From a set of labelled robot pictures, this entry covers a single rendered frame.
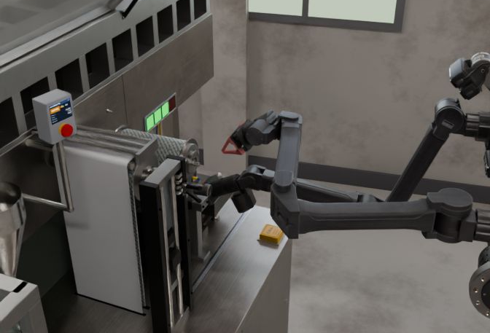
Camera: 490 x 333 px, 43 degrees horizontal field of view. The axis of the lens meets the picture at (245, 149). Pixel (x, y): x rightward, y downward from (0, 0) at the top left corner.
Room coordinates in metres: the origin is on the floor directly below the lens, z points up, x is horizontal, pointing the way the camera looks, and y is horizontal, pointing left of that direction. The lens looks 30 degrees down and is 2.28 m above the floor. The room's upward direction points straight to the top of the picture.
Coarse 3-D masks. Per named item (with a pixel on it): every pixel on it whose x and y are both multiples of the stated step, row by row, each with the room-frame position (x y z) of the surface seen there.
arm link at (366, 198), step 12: (444, 108) 1.59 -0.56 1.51; (456, 108) 1.59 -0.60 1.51; (444, 120) 1.58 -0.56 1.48; (456, 120) 1.57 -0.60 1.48; (432, 132) 1.60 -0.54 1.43; (444, 132) 1.57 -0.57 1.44; (420, 144) 1.62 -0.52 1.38; (432, 144) 1.60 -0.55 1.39; (420, 156) 1.60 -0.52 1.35; (432, 156) 1.59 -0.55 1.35; (408, 168) 1.60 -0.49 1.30; (420, 168) 1.59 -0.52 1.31; (408, 180) 1.59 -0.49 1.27; (420, 180) 1.59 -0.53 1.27; (396, 192) 1.60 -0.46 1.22; (408, 192) 1.59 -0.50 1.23
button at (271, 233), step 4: (268, 224) 1.83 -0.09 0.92; (264, 228) 1.81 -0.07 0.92; (268, 228) 1.81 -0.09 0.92; (272, 228) 1.81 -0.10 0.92; (276, 228) 1.81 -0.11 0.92; (260, 232) 1.79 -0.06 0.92; (264, 232) 1.79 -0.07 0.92; (268, 232) 1.79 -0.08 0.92; (272, 232) 1.79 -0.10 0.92; (276, 232) 1.79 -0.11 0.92; (280, 232) 1.79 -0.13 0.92; (260, 236) 1.78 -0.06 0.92; (264, 236) 1.77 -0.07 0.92; (268, 236) 1.77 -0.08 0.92; (272, 236) 1.76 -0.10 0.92; (276, 236) 1.76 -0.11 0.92; (280, 236) 1.78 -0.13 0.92; (268, 240) 1.76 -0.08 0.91; (272, 240) 1.76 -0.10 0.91; (276, 240) 1.75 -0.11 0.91
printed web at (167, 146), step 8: (136, 136) 1.79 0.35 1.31; (144, 136) 1.79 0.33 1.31; (152, 136) 1.79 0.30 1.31; (160, 136) 1.79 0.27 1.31; (160, 144) 1.74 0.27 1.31; (168, 144) 1.74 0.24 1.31; (176, 144) 1.74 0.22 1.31; (160, 152) 1.72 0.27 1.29; (168, 152) 1.71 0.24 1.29; (176, 152) 1.71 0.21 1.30; (160, 160) 1.71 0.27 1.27; (128, 176) 1.45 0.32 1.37; (136, 200) 1.60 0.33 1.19; (136, 208) 1.60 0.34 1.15; (136, 224) 1.44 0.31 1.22; (136, 232) 1.44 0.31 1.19; (136, 240) 1.44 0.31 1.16; (136, 248) 1.44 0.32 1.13; (144, 304) 1.44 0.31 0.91
